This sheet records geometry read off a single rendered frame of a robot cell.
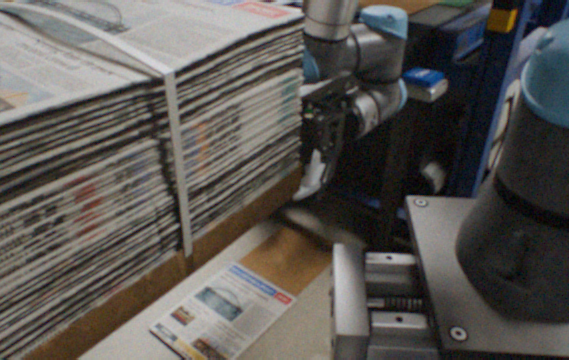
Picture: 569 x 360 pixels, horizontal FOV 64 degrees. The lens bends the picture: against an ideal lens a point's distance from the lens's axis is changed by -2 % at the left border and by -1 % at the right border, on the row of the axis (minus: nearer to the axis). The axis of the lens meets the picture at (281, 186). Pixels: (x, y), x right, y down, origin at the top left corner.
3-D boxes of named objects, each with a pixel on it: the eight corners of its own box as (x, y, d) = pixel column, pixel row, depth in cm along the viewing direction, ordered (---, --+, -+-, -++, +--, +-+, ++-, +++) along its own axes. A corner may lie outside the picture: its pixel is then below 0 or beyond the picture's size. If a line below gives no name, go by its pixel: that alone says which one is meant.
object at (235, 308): (214, 382, 124) (214, 379, 124) (148, 328, 139) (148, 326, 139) (297, 301, 148) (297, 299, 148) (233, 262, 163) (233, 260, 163)
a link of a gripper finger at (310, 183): (293, 168, 57) (306, 132, 64) (291, 206, 60) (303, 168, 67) (319, 172, 56) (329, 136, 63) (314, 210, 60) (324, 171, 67)
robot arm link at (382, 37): (364, 21, 66) (358, 92, 72) (421, 11, 71) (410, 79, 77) (332, 9, 72) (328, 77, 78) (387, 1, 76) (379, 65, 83)
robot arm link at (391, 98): (374, 62, 84) (369, 106, 89) (340, 79, 77) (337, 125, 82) (413, 72, 80) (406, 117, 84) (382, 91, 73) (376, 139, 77)
